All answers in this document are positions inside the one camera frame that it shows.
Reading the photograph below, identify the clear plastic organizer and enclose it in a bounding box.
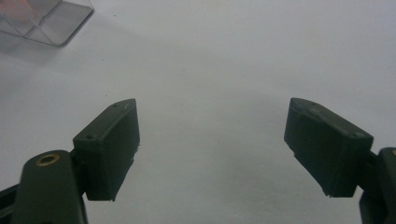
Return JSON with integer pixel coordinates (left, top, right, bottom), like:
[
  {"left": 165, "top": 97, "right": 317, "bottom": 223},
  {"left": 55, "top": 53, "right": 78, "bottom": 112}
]
[{"left": 0, "top": 0, "right": 94, "bottom": 48}]

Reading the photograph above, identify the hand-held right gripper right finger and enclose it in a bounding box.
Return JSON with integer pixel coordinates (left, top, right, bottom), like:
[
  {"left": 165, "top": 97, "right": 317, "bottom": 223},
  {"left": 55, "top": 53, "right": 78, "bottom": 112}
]
[{"left": 283, "top": 97, "right": 375, "bottom": 199}]

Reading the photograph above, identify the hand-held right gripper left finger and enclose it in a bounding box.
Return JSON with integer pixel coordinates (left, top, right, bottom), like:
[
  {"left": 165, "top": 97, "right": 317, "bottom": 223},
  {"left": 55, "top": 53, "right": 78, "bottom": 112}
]
[{"left": 72, "top": 98, "right": 141, "bottom": 203}]

